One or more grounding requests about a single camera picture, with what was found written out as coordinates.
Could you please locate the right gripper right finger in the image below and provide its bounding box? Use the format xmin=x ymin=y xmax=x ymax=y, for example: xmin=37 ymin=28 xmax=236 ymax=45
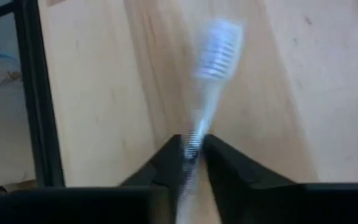
xmin=202 ymin=134 xmax=358 ymax=224

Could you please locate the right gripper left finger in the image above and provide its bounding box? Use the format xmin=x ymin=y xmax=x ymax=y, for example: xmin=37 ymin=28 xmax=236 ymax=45
xmin=0 ymin=134 xmax=186 ymax=224

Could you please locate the purple white toothbrush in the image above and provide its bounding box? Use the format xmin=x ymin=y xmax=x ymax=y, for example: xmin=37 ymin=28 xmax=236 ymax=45
xmin=174 ymin=18 xmax=245 ymax=224

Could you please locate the black aluminium frame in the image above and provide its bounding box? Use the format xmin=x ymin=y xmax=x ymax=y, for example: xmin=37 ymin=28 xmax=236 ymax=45
xmin=0 ymin=0 xmax=67 ymax=189

